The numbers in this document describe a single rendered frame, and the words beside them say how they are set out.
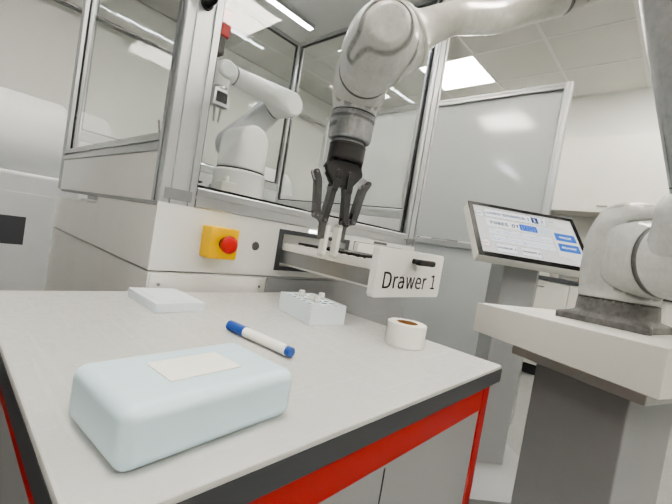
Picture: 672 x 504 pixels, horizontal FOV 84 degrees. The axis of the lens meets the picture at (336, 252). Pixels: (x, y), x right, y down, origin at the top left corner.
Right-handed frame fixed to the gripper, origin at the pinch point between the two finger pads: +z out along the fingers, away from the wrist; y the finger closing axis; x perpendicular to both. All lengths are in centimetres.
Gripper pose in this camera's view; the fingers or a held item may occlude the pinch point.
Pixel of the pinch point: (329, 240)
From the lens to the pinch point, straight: 77.8
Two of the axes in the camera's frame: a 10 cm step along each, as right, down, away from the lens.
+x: 3.8, 1.2, -9.2
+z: -1.9, 9.8, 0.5
